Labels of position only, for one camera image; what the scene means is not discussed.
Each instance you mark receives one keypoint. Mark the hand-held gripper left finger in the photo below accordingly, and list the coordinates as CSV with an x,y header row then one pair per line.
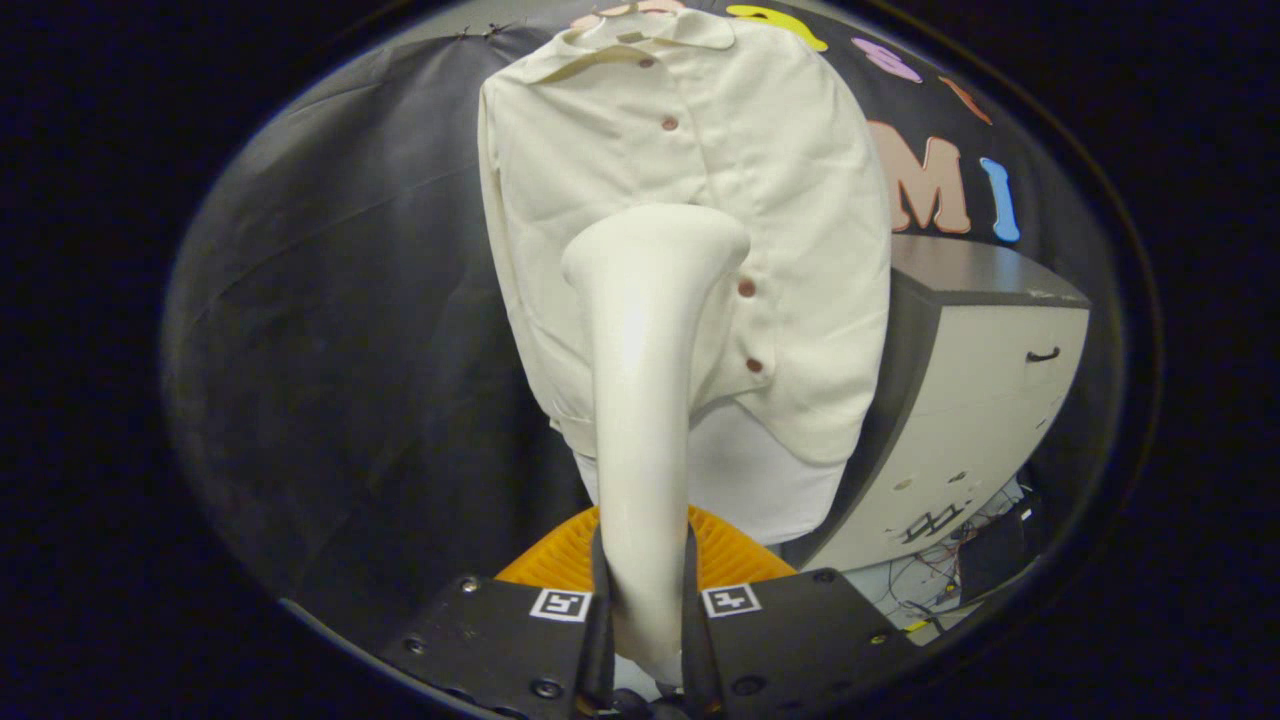
x,y
490,640

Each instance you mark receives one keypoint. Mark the cream button-up shirt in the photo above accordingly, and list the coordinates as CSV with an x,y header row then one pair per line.
x,y
780,200

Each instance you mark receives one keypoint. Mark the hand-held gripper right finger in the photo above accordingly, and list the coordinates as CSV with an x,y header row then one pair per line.
x,y
800,630

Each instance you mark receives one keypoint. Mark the grey and white cabinet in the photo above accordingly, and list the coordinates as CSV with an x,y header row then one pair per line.
x,y
980,400

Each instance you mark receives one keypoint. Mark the black box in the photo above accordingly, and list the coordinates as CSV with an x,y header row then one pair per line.
x,y
995,555

